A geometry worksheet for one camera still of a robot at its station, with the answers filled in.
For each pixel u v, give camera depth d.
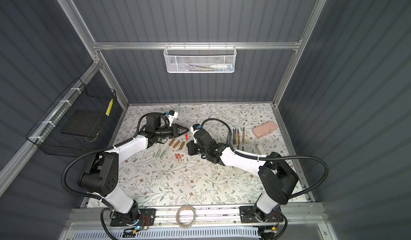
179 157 0.94
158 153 0.94
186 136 0.85
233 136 1.02
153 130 0.73
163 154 0.94
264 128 1.03
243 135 1.02
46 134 0.62
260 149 0.94
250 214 0.72
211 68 0.89
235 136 1.02
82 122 0.74
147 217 0.72
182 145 0.99
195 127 0.75
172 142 0.99
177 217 0.75
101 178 0.46
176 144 0.99
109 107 0.83
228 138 1.02
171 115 0.83
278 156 0.47
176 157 0.94
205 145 0.64
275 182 0.45
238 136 1.02
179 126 0.82
